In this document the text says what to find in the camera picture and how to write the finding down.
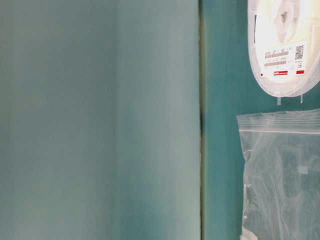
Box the clear plastic zip bag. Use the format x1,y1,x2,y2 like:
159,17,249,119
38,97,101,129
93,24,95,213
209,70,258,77
237,109,320,240

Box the white component tape reel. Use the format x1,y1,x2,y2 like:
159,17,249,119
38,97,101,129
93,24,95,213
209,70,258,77
247,0,320,98

